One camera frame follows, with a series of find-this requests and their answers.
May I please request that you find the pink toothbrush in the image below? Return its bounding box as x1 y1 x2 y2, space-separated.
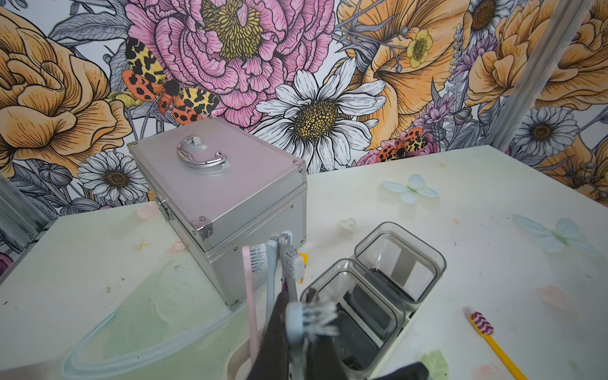
242 244 268 365

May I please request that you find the aluminium frame post left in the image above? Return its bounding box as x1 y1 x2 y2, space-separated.
0 173 53 286

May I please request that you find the black toothbrush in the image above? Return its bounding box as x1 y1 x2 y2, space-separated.
279 231 305 302

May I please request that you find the yellow toothbrush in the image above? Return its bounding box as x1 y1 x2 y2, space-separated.
469 312 527 380

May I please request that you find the silver aluminium first aid case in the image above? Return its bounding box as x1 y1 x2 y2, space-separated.
128 119 307 309

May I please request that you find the light blue toothbrush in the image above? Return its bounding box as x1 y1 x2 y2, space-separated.
285 302 338 379

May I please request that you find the aluminium frame post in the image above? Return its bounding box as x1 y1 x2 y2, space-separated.
0 173 53 286
486 0 595 152

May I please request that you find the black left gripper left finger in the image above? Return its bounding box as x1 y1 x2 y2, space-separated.
247 291 289 380

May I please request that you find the white clear toothbrush holder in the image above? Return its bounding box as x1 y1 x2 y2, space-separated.
225 221 447 380

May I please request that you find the aluminium frame post right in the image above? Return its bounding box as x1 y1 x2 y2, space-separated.
486 0 595 152

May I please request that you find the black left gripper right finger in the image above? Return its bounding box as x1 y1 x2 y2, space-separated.
303 287 431 380

